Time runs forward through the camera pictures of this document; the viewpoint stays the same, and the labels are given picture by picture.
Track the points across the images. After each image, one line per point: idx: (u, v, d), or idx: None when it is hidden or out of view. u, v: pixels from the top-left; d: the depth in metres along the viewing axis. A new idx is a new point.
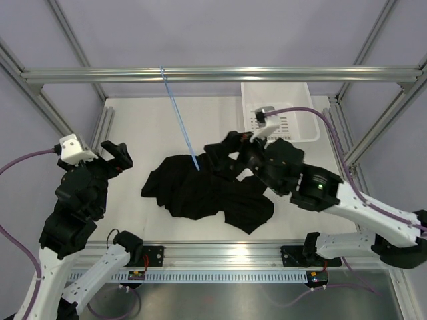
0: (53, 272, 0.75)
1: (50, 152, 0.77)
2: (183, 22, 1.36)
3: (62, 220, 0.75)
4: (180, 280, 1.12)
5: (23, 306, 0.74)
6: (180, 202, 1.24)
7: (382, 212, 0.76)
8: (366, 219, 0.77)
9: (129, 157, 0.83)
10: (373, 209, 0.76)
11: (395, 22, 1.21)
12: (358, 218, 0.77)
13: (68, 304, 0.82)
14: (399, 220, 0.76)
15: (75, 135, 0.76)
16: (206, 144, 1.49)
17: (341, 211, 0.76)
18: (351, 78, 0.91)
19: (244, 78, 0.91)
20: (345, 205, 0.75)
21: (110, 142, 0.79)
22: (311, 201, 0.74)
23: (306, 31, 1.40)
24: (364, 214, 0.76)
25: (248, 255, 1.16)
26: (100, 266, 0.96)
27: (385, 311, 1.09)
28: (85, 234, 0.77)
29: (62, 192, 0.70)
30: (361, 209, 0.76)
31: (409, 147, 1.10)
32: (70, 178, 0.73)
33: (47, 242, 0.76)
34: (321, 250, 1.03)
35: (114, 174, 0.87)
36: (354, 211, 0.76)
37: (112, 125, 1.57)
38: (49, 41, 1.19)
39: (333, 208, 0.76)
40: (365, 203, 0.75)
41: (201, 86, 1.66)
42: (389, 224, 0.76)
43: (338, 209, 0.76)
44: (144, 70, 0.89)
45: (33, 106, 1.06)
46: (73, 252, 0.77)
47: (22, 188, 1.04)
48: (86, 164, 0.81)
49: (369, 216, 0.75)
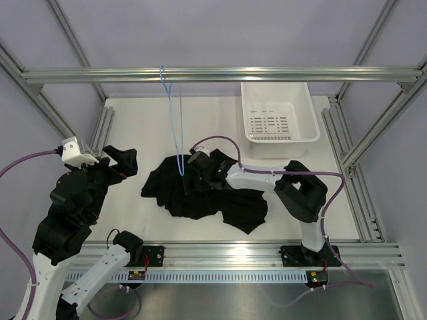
0: (49, 278, 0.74)
1: (52, 153, 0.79)
2: (183, 22, 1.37)
3: (56, 224, 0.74)
4: (180, 280, 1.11)
5: (20, 310, 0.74)
6: (179, 200, 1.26)
7: (254, 171, 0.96)
8: (249, 182, 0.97)
9: (133, 163, 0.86)
10: (248, 172, 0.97)
11: (395, 21, 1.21)
12: (242, 182, 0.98)
13: (68, 305, 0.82)
14: (264, 172, 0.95)
15: (74, 138, 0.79)
16: (206, 144, 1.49)
17: (236, 183, 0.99)
18: (351, 78, 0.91)
19: (244, 78, 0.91)
20: (232, 174, 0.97)
21: (111, 146, 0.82)
22: (217, 183, 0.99)
23: (306, 31, 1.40)
24: (246, 177, 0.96)
25: (249, 255, 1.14)
26: (98, 268, 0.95)
27: (384, 310, 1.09)
28: (79, 239, 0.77)
29: (56, 195, 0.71)
30: (242, 175, 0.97)
31: (409, 146, 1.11)
32: (65, 182, 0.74)
33: (39, 247, 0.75)
34: (304, 240, 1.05)
35: (117, 180, 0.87)
36: (237, 178, 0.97)
37: (112, 125, 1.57)
38: (48, 42, 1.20)
39: (232, 182, 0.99)
40: (240, 170, 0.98)
41: (201, 86, 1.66)
42: (259, 178, 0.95)
43: (235, 179, 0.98)
44: (144, 70, 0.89)
45: (33, 106, 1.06)
46: (67, 256, 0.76)
47: (21, 188, 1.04)
48: (89, 168, 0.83)
49: (247, 178, 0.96)
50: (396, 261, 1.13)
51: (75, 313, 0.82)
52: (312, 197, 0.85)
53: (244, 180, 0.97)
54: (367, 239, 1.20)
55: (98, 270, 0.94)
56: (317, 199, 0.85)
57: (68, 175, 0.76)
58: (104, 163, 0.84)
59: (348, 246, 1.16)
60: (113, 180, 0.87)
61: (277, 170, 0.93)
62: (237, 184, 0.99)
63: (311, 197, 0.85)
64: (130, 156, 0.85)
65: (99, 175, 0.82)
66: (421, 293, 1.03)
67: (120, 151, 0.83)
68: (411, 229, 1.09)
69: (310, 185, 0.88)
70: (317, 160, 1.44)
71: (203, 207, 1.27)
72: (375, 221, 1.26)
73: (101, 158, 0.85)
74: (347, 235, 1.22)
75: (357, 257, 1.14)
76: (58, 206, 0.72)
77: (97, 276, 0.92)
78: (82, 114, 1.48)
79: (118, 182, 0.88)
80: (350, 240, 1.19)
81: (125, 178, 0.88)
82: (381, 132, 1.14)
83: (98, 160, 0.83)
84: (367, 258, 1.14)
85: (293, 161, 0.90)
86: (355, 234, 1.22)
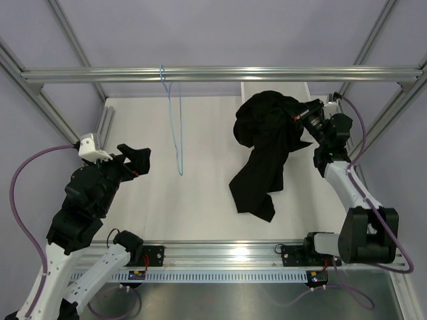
0: (59, 268, 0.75)
1: (69, 147, 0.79)
2: (184, 21, 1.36)
3: (69, 216, 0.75)
4: (179, 280, 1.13)
5: (27, 302, 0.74)
6: (255, 106, 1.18)
7: (352, 182, 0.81)
8: (339, 184, 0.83)
9: (146, 163, 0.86)
10: (349, 178, 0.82)
11: (396, 20, 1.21)
12: (333, 178, 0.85)
13: (67, 304, 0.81)
14: (358, 190, 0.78)
15: (91, 134, 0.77)
16: (206, 144, 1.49)
17: (328, 172, 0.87)
18: (352, 77, 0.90)
19: (245, 77, 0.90)
20: (333, 165, 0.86)
21: (127, 146, 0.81)
22: (318, 154, 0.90)
23: (307, 30, 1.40)
24: (339, 177, 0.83)
25: (249, 254, 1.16)
26: (100, 265, 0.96)
27: (385, 310, 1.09)
28: (91, 231, 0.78)
29: (72, 188, 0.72)
30: (340, 173, 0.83)
31: (409, 146, 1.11)
32: (79, 176, 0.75)
33: (54, 238, 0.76)
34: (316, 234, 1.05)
35: (129, 177, 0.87)
36: (333, 172, 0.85)
37: (113, 125, 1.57)
38: (48, 40, 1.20)
39: (327, 173, 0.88)
40: (345, 169, 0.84)
41: (201, 86, 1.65)
42: (347, 188, 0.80)
43: (329, 171, 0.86)
44: (144, 70, 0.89)
45: (32, 106, 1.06)
46: (79, 247, 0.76)
47: (23, 186, 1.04)
48: (103, 164, 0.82)
49: (339, 177, 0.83)
50: (396, 261, 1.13)
51: (75, 312, 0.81)
52: (360, 234, 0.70)
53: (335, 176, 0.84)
54: None
55: (101, 267, 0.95)
56: (370, 255, 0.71)
57: (81, 170, 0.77)
58: (118, 160, 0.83)
59: None
60: (125, 178, 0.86)
61: (370, 200, 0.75)
62: (327, 174, 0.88)
63: (366, 243, 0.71)
64: (143, 156, 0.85)
65: (113, 172, 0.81)
66: (421, 292, 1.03)
67: (133, 149, 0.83)
68: (410, 229, 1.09)
69: (379, 239, 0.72)
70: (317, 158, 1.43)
71: (265, 133, 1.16)
72: None
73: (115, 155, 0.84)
74: None
75: None
76: (73, 199, 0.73)
77: (97, 276, 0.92)
78: (82, 114, 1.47)
79: (128, 180, 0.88)
80: None
81: (137, 176, 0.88)
82: (373, 140, 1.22)
83: (111, 156, 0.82)
84: None
85: (392, 208, 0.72)
86: None
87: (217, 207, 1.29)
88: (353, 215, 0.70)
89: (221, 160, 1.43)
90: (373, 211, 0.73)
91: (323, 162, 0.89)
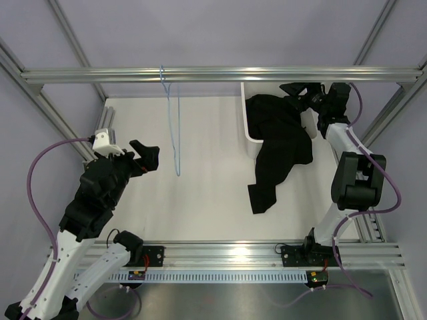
0: (70, 255, 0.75)
1: (85, 141, 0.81)
2: (183, 22, 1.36)
3: (81, 206, 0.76)
4: (180, 280, 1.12)
5: (33, 291, 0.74)
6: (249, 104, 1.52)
7: (349, 136, 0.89)
8: (338, 139, 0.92)
9: (155, 160, 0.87)
10: (348, 135, 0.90)
11: (395, 20, 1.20)
12: (333, 135, 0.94)
13: (68, 300, 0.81)
14: (354, 143, 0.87)
15: (107, 129, 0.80)
16: (206, 144, 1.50)
17: (330, 132, 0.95)
18: (351, 78, 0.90)
19: (245, 78, 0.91)
20: (335, 124, 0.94)
21: (137, 142, 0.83)
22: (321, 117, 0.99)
23: (306, 30, 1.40)
24: (339, 133, 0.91)
25: (249, 255, 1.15)
26: (101, 263, 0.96)
27: (385, 311, 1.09)
28: (103, 220, 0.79)
29: (85, 178, 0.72)
30: (340, 130, 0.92)
31: (409, 146, 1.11)
32: (93, 166, 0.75)
33: (67, 226, 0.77)
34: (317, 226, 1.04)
35: (137, 173, 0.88)
36: (333, 130, 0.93)
37: (112, 125, 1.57)
38: (48, 42, 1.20)
39: (329, 132, 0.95)
40: (344, 127, 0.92)
41: (200, 86, 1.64)
42: (345, 141, 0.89)
43: (331, 130, 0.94)
44: (144, 70, 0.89)
45: (32, 106, 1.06)
46: (90, 236, 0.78)
47: (23, 186, 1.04)
48: (115, 158, 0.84)
49: (339, 134, 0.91)
50: (396, 261, 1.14)
51: (75, 309, 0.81)
52: (349, 174, 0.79)
53: (335, 133, 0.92)
54: (367, 239, 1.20)
55: (100, 267, 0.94)
56: (358, 195, 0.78)
57: (95, 162, 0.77)
58: (129, 156, 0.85)
59: (347, 245, 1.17)
60: (135, 174, 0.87)
61: (363, 148, 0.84)
62: (329, 134, 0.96)
63: (355, 184, 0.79)
64: (152, 153, 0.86)
65: (123, 166, 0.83)
66: (421, 292, 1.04)
67: (144, 145, 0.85)
68: (411, 229, 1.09)
69: (367, 183, 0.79)
70: (317, 157, 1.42)
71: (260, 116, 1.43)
72: (375, 221, 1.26)
73: (127, 150, 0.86)
74: (347, 234, 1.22)
75: (356, 257, 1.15)
76: (86, 189, 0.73)
77: (97, 274, 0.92)
78: (82, 114, 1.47)
79: (138, 176, 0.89)
80: (349, 240, 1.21)
81: (146, 172, 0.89)
82: (381, 132, 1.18)
83: (123, 151, 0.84)
84: (367, 259, 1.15)
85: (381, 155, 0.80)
86: (355, 234, 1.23)
87: (217, 207, 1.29)
88: (345, 157, 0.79)
89: (221, 160, 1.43)
90: (364, 156, 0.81)
91: (325, 124, 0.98)
